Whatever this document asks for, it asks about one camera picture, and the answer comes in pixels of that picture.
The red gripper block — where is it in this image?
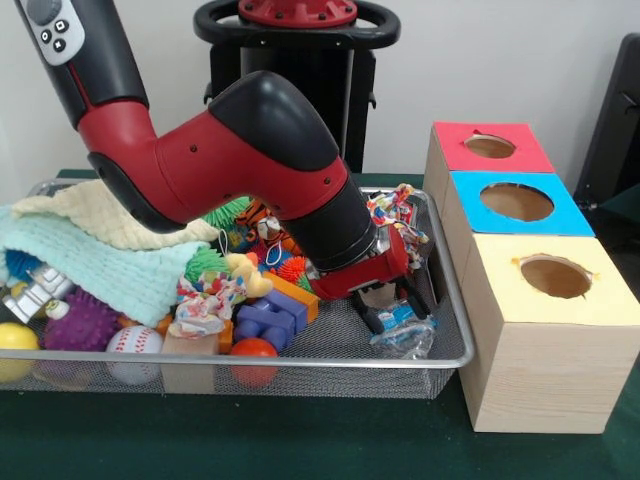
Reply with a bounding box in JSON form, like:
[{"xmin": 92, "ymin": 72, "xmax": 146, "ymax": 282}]
[{"xmin": 312, "ymin": 228, "xmax": 433, "ymax": 336}]

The purple plastic building block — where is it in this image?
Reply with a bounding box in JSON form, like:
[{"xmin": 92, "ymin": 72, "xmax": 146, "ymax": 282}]
[{"xmin": 235, "ymin": 298, "xmax": 309, "ymax": 353}]

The yellow duck plush toy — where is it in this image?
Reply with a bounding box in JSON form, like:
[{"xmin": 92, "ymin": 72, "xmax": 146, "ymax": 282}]
[{"xmin": 226, "ymin": 253, "xmax": 273, "ymax": 299}]

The red maraca rattle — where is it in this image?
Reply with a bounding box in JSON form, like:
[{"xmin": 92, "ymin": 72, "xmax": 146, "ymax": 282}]
[{"xmin": 229, "ymin": 337, "xmax": 280, "ymax": 389}]

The tiger striped toy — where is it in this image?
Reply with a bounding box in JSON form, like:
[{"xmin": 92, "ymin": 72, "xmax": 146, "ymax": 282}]
[{"xmin": 238, "ymin": 198, "xmax": 301, "ymax": 253}]

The green spiky ball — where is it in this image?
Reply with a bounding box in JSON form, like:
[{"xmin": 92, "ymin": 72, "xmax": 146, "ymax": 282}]
[{"xmin": 203, "ymin": 195, "xmax": 251, "ymax": 231}]

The mint knitted cloth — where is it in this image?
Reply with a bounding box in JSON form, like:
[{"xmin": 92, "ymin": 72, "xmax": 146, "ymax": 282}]
[{"xmin": 0, "ymin": 207, "xmax": 201, "ymax": 326}]

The cream knitted cloth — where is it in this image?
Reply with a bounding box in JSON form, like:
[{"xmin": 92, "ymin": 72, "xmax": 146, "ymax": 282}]
[{"xmin": 10, "ymin": 180, "xmax": 219, "ymax": 251}]

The clear shallow mesh bin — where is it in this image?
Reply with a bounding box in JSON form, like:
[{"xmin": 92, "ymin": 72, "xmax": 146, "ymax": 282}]
[{"xmin": 0, "ymin": 178, "xmax": 475, "ymax": 401}]

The wooden box with three holes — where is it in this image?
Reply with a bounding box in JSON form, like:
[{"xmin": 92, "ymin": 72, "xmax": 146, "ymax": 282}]
[{"xmin": 423, "ymin": 121, "xmax": 640, "ymax": 435}]

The dark green tablecloth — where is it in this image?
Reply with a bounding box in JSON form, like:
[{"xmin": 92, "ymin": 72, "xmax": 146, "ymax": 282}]
[{"xmin": 0, "ymin": 168, "xmax": 640, "ymax": 480}]

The floral patterned fabric knot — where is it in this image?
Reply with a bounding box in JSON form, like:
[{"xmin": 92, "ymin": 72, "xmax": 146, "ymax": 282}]
[{"xmin": 174, "ymin": 272, "xmax": 248, "ymax": 337}]

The white baseball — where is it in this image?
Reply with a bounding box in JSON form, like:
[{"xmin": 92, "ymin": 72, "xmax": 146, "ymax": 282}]
[{"xmin": 106, "ymin": 324, "xmax": 165, "ymax": 386}]

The black panel stand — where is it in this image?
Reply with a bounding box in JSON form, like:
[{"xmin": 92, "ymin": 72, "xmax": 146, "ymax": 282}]
[{"xmin": 573, "ymin": 33, "xmax": 640, "ymax": 236}]

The purple monster toy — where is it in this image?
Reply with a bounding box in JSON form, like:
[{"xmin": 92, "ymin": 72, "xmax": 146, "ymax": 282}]
[{"xmin": 43, "ymin": 290, "xmax": 119, "ymax": 353}]

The yellow ball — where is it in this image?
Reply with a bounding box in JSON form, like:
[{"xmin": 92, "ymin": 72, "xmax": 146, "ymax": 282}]
[{"xmin": 0, "ymin": 321, "xmax": 41, "ymax": 381}]

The multicoloured rope toy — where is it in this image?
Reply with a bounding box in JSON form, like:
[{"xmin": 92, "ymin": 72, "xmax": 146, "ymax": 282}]
[{"xmin": 366, "ymin": 183, "xmax": 433, "ymax": 271}]

